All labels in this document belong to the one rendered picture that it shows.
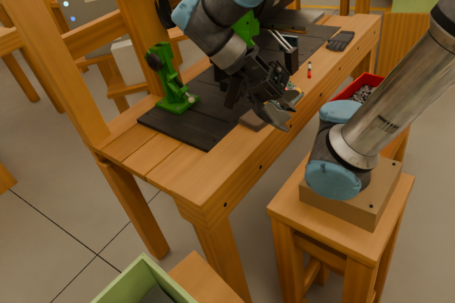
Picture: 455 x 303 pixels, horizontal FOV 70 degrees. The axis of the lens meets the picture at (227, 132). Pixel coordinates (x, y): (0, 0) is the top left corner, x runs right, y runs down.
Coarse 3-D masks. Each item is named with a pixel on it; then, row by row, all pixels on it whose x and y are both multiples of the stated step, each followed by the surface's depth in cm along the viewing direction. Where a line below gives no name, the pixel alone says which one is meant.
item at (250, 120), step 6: (246, 114) 120; (252, 114) 120; (240, 120) 120; (246, 120) 117; (252, 120) 117; (258, 120) 116; (246, 126) 118; (252, 126) 117; (258, 126) 114; (264, 126) 117
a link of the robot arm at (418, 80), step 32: (448, 0) 44; (448, 32) 44; (416, 64) 50; (448, 64) 47; (384, 96) 55; (416, 96) 51; (352, 128) 62; (384, 128) 57; (320, 160) 66; (352, 160) 63; (320, 192) 70; (352, 192) 66
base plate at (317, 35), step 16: (288, 32) 178; (320, 32) 171; (272, 48) 167; (304, 48) 161; (192, 80) 154; (208, 80) 152; (208, 96) 141; (224, 96) 139; (160, 112) 137; (192, 112) 133; (208, 112) 131; (224, 112) 129; (240, 112) 127; (160, 128) 128; (176, 128) 127; (192, 128) 125; (208, 128) 123; (224, 128) 121; (192, 144) 118; (208, 144) 115
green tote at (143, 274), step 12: (132, 264) 76; (144, 264) 79; (156, 264) 75; (120, 276) 74; (132, 276) 77; (144, 276) 80; (156, 276) 78; (168, 276) 72; (108, 288) 73; (120, 288) 75; (132, 288) 78; (144, 288) 81; (168, 288) 77; (180, 288) 70; (96, 300) 71; (108, 300) 73; (120, 300) 76; (132, 300) 79; (180, 300) 75; (192, 300) 67
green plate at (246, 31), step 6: (252, 12) 124; (240, 18) 127; (246, 18) 125; (252, 18) 125; (234, 24) 130; (240, 24) 128; (246, 24) 126; (252, 24) 128; (258, 24) 131; (234, 30) 131; (240, 30) 129; (246, 30) 127; (252, 30) 129; (258, 30) 132; (240, 36) 130; (246, 36) 128; (252, 36) 130
